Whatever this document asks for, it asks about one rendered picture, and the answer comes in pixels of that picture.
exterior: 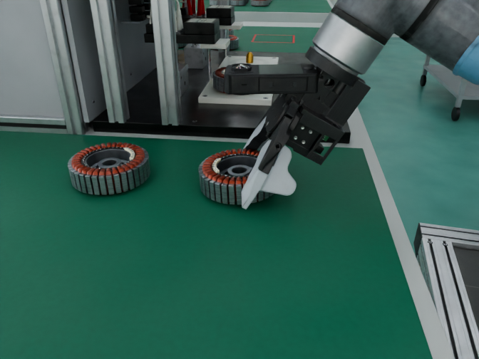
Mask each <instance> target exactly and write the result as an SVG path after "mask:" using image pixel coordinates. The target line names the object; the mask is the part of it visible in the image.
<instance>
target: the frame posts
mask: <svg viewBox="0 0 479 359"><path fill-rule="evenodd" d="M90 5H91V13H92V18H93V26H94V31H95V36H96V44H97V49H98V57H99V63H100V67H101V75H102V81H103V89H104V94H105V102H106V107H107V112H108V120H109V122H110V123H114V122H116V121H118V123H125V122H126V121H127V120H128V119H129V118H130V114H129V109H128V98H127V93H126V86H125V76H124V71H123V61H122V55H121V49H120V39H119V33H118V23H117V17H116V12H115V2H114V0H90ZM150 5H151V12H152V20H153V35H154V43H155V57H156V66H157V73H158V87H159V96H160V110H161V118H162V125H168V124H172V125H179V124H180V122H181V121H182V113H181V103H180V83H179V73H178V61H177V42H176V31H175V12H174V1H173V0H150ZM217 5H220V6H229V0H217Z"/></svg>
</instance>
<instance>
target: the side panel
mask: <svg viewBox="0 0 479 359"><path fill-rule="evenodd" d="M89 130H90V128H89V124H88V123H85V122H84V121H83V113H82V110H81V102H80V98H79V94H78V87H77V83H76V76H75V72H74V68H73V61H72V57H71V50H70V46H69V42H68V34H67V30H66V23H65V19H64V15H63V8H62V4H61V0H0V131H14V132H42V133H58V134H72V135H74V134H77V135H85V133H86V132H88V131H89Z"/></svg>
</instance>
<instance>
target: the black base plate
mask: <svg viewBox="0 0 479 359"><path fill-rule="evenodd" d="M248 52H252V54H253V56H259V57H279V62H278V64H313V63H312V62H311V61H310V60H309V59H308V58H307V57H306V56H305V54H306V53H285V52H256V51H228V53H227V56H246V55H247V53H248ZM223 59H224V52H218V51H211V71H212V74H213V72H214V71H216V70H217V69H218V68H219V66H220V64H221V63H222V60H223ZM177 61H178V63H185V57H184V50H177ZM315 67H316V65H315ZM212 78H213V76H212ZM188 79H189V87H188V89H187V90H186V91H185V92H184V93H183V95H182V96H181V97H180V103H181V113H182V121H181V122H180V124H179V125H172V124H168V125H162V118H161V110H160V96H159V92H158V77H157V68H155V69H154V70H153V71H151V72H150V73H149V74H147V75H146V77H144V78H143V79H142V80H141V81H139V82H138V83H137V84H136V85H134V86H133V87H132V88H131V89H130V90H129V91H128V92H126V93H127V98H128V109H129V114H130V118H129V119H128V120H127V121H126V122H125V123H118V121H116V122H114V123H110V122H109V120H108V112H107V109H105V110H104V111H103V112H102V113H101V114H100V115H99V116H97V117H96V118H95V119H94V120H92V123H93V131H94V132H121V133H136V134H151V135H181V136H196V137H226V138H242V139H249V138H250V136H251V135H252V133H253V132H254V130H255V128H256V127H257V125H258V124H259V122H260V120H261V119H262V118H263V116H264V114H265V113H266V112H267V111H268V109H269V108H270V107H271V105H235V104H217V103H198V97H199V96H200V94H201V92H202V91H203V90H204V88H205V87H206V85H207V82H208V66H207V65H206V66H205V67H204V68H203V69H196V68H188ZM278 95H279V94H273V96H272V104H273V102H274V101H275V100H276V99H277V97H278ZM342 129H343V130H344V132H345V133H344V135H343V136H342V137H341V139H340V140H339V141H338V143H346V144H349V142H350V137H351V131H350V129H349V124H348V121H346V123H345V124H344V126H343V127H342Z"/></svg>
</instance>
